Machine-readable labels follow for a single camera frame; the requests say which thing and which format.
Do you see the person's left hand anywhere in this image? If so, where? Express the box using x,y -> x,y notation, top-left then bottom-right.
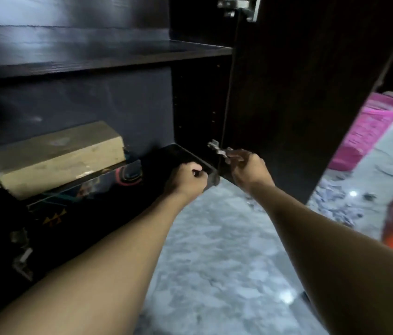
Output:
164,162 -> 208,203

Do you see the person's right hand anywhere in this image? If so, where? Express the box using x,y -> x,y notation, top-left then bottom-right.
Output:
227,149 -> 276,193

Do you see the silver metal door hinge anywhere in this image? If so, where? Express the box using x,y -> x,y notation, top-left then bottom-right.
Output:
217,0 -> 262,23
207,139 -> 235,159

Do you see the person's left forearm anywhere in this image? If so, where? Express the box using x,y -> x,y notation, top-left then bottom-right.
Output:
0,190 -> 197,335

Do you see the person's right forearm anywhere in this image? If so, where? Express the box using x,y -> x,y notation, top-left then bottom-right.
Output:
249,184 -> 393,335

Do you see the dark wooden cabinet door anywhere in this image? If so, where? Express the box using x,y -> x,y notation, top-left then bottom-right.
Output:
218,0 -> 393,205

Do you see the black printed box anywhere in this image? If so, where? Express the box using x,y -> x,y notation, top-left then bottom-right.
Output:
26,157 -> 143,227

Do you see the pink plastic basket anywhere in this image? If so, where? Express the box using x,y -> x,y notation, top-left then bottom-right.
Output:
327,92 -> 393,172

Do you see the dark wooden cabinet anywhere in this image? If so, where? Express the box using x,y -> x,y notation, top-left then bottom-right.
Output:
0,0 -> 239,335

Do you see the beige cardboard box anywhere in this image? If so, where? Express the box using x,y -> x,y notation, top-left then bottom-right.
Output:
0,121 -> 127,201

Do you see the dark wooden cabinet shelf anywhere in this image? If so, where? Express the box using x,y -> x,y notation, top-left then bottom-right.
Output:
0,24 -> 233,79

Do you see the loose metal hinge part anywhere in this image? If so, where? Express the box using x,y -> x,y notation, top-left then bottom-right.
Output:
8,228 -> 36,282

